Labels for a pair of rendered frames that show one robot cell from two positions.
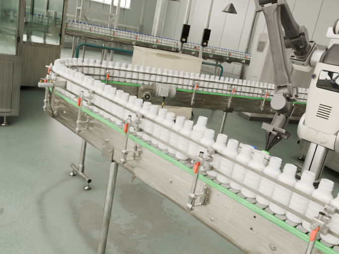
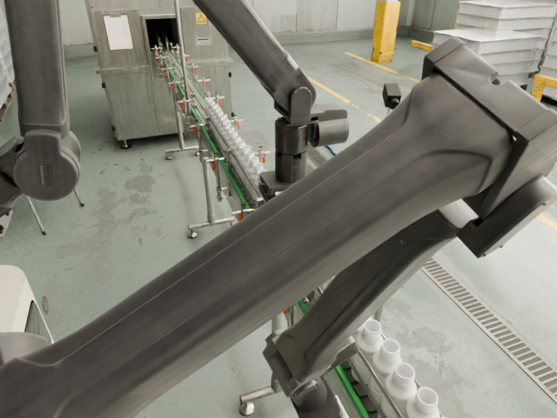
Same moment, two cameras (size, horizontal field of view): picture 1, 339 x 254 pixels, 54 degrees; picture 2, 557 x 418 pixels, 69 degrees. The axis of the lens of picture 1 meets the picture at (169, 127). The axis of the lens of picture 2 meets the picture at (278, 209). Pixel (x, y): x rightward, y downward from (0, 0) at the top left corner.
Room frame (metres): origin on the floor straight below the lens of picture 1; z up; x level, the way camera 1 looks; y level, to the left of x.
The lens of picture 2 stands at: (1.69, -0.30, 1.83)
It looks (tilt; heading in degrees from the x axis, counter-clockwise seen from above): 32 degrees down; 205
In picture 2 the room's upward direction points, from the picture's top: straight up
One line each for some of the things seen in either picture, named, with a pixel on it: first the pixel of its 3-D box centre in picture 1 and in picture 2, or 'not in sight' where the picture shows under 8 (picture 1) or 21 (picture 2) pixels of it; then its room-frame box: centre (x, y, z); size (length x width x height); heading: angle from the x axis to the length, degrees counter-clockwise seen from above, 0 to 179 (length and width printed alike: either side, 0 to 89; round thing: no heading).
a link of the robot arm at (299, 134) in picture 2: not in sight; (294, 134); (1.08, -0.56, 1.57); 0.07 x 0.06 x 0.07; 136
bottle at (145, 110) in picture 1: (145, 119); not in sight; (1.55, 0.12, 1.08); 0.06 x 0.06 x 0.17
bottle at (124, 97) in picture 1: (123, 109); not in sight; (1.67, 0.25, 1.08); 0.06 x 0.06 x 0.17
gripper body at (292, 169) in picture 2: not in sight; (290, 167); (1.08, -0.56, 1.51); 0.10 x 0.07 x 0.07; 135
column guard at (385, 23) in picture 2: not in sight; (385, 31); (-7.15, -2.12, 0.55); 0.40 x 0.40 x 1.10; 45
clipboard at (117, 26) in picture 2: not in sight; (118, 31); (-1.46, -3.50, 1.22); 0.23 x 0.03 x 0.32; 135
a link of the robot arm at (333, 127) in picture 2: not in sight; (312, 113); (1.05, -0.53, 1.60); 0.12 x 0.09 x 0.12; 136
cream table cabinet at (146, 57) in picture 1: (162, 84); not in sight; (5.98, 0.27, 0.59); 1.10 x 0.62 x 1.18; 117
